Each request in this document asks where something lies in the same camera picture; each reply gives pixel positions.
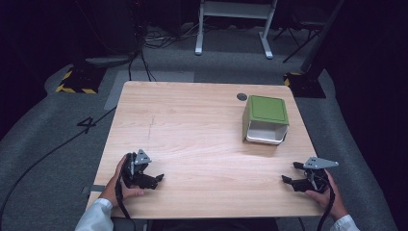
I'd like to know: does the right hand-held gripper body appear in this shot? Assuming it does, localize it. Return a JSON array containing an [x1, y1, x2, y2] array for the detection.
[[297, 156, 340, 194]]

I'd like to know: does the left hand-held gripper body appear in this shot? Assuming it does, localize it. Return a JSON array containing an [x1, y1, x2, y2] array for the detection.
[[120, 148, 153, 190]]

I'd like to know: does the white drawer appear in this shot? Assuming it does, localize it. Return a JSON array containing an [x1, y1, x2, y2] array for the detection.
[[245, 120, 289, 145]]

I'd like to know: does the green drawer cabinet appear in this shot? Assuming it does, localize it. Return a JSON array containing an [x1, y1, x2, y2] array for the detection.
[[242, 94, 291, 142]]

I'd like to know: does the person's left hand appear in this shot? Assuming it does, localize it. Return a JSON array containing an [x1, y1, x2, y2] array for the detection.
[[98, 154, 145, 208]]

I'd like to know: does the person's right hand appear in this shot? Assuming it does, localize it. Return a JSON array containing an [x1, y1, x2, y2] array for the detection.
[[304, 168, 349, 221]]

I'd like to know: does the grey stand foot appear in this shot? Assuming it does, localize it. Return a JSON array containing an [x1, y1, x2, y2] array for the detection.
[[84, 53, 138, 69]]

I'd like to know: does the black folding tripod stand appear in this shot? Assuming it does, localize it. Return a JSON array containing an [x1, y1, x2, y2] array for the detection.
[[272, 20, 323, 64]]

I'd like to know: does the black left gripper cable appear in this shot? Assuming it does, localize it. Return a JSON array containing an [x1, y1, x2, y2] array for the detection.
[[114, 153, 134, 221]]

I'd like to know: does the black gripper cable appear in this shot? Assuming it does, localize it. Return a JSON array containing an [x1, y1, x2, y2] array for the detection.
[[114, 153, 134, 221], [316, 174, 337, 231]]

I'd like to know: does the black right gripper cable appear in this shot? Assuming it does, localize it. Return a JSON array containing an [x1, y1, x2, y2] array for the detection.
[[316, 174, 337, 231]]

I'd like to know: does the black yellow striped base plate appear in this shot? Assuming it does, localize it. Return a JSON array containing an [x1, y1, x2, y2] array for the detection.
[[55, 64, 108, 95], [283, 71, 327, 99]]

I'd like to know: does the long black floor cable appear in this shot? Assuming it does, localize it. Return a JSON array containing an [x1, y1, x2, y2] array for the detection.
[[0, 106, 117, 227]]

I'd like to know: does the dark slanted metal post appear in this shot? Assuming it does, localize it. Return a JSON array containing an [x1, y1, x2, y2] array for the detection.
[[299, 0, 346, 81]]

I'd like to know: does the bundle of black floor cables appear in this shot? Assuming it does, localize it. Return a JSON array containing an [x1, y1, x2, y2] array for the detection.
[[127, 23, 201, 83]]

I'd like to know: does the white metal stand frame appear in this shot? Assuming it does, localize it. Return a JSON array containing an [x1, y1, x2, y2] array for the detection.
[[194, 0, 279, 61]]

